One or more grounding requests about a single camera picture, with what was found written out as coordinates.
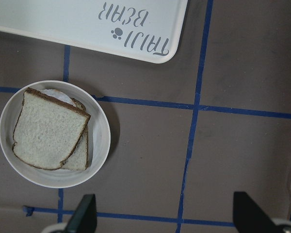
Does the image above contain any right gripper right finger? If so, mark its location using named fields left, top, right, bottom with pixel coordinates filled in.
left=233, top=192, right=280, bottom=233

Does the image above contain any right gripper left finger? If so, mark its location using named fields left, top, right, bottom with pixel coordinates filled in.
left=65, top=194, right=97, bottom=233

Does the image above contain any bread slice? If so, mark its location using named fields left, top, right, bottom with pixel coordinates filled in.
left=12, top=88, right=91, bottom=170
left=60, top=97, right=90, bottom=171

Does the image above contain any cream bear tray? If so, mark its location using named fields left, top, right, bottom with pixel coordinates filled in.
left=0, top=0, right=187, bottom=64

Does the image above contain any fried egg toy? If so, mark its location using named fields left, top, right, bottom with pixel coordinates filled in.
left=40, top=89, right=76, bottom=107

